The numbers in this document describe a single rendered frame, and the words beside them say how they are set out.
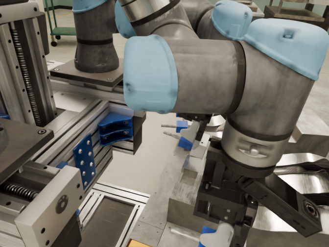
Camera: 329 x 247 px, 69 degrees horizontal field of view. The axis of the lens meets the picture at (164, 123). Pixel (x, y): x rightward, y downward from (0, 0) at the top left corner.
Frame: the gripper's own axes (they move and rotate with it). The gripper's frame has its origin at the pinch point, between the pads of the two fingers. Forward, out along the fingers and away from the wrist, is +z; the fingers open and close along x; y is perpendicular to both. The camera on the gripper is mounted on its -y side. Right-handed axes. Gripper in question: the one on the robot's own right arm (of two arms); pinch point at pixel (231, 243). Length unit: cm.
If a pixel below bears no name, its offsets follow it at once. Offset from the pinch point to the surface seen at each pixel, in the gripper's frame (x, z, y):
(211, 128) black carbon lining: -50, 10, 11
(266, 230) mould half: -10.1, 6.3, -7.6
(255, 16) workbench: -431, 19, 3
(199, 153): -26.3, 3.8, 10.8
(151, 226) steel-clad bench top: -7.4, 15.0, 17.3
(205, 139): -28.4, 0.4, 10.1
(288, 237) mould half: -10.1, 6.1, -11.9
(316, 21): -483, 21, -98
